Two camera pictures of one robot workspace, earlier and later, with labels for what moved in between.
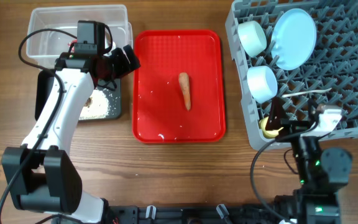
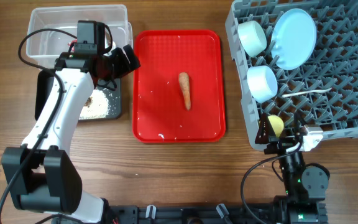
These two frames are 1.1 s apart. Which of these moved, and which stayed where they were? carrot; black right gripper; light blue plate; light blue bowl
Moved: black right gripper
Stayed: light blue plate; light blue bowl; carrot
